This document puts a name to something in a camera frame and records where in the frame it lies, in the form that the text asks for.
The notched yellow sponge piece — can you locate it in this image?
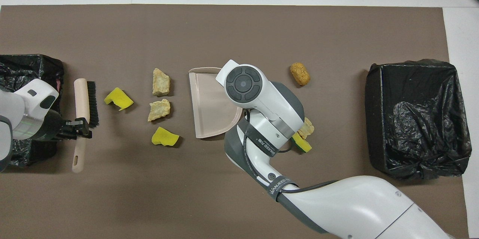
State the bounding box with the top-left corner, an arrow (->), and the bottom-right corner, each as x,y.
104,87 -> 134,111

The rounded yellow sponge piece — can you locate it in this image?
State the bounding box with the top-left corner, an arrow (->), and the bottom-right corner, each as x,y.
152,127 -> 180,147

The orange-brown nugget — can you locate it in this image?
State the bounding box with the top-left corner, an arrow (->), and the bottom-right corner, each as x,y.
290,62 -> 311,86

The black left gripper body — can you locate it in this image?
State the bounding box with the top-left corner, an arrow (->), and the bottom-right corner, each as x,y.
37,111 -> 80,142

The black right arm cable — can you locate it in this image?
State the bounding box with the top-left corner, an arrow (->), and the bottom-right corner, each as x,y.
242,109 -> 339,194

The yellow sponge with green side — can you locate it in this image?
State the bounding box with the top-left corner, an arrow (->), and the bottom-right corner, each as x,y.
291,132 -> 312,153

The beige plastic dustpan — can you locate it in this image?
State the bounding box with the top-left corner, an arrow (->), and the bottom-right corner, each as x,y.
188,67 -> 244,139

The beige brush with black bristles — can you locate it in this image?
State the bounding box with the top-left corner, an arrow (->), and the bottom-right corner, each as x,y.
72,78 -> 100,173

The pale layered rock piece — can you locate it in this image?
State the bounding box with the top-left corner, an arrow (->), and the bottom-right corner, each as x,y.
152,68 -> 171,96

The brown table mat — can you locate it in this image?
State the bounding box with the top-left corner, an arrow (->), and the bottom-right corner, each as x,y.
0,4 -> 470,239

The bin with black bag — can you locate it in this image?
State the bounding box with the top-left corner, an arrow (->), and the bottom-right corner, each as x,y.
0,54 -> 65,168
365,59 -> 473,179

